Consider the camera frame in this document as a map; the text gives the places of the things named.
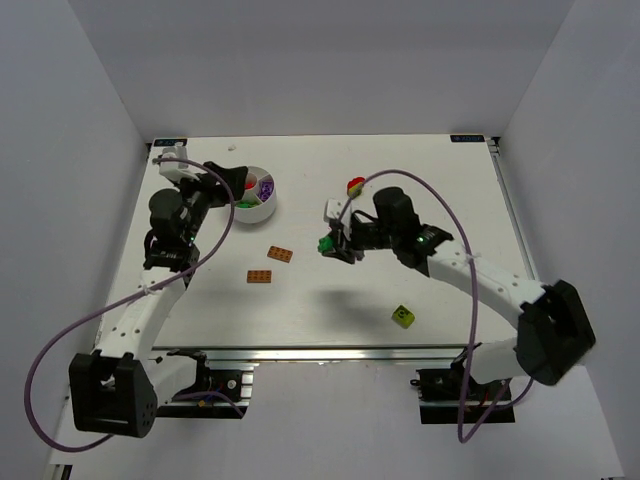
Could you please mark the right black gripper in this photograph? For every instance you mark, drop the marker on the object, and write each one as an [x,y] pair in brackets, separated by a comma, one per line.
[343,242]

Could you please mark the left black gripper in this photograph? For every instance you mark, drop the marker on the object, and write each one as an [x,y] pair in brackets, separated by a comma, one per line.
[220,179]

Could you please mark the purple butterfly lego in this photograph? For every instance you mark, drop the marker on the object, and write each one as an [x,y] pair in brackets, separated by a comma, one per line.
[266,190]

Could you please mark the red and lime lego stack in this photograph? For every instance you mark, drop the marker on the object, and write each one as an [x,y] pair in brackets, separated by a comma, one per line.
[355,186]

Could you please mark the lime lego with print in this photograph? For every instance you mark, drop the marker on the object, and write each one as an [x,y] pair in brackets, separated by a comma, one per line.
[403,317]

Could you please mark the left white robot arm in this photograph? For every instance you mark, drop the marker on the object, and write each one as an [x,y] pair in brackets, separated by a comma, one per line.
[118,388]

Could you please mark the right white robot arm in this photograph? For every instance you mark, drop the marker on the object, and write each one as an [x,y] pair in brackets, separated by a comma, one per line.
[553,332]

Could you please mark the white round divided container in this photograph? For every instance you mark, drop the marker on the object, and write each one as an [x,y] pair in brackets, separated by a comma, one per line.
[263,211]

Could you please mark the upper orange flat lego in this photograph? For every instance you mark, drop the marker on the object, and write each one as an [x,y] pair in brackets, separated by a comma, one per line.
[280,254]

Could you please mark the orange flat lego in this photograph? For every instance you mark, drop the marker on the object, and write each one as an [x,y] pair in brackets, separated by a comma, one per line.
[259,276]
[280,254]

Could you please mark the left blue table label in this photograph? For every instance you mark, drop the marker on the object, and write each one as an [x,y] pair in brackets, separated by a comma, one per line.
[169,142]

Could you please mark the blue table label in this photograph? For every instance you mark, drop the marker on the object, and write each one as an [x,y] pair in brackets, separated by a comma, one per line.
[467,138]
[169,142]

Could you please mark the lower orange flat lego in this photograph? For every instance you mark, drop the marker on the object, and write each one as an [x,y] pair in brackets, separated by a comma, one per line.
[259,276]

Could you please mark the right blue table label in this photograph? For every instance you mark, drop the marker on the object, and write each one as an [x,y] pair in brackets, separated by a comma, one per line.
[467,138]

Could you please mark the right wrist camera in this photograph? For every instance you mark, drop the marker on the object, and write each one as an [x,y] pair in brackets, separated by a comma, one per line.
[337,215]

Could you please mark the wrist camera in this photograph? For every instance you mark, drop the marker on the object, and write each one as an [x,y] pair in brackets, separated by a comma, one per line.
[172,166]
[337,215]

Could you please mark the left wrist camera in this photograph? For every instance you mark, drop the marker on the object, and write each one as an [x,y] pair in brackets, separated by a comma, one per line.
[172,166]

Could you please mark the aluminium table frame rail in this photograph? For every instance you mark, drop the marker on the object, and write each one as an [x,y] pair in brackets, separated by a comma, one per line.
[324,354]

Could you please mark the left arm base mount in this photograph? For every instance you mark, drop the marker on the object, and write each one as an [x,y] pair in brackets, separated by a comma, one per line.
[189,384]

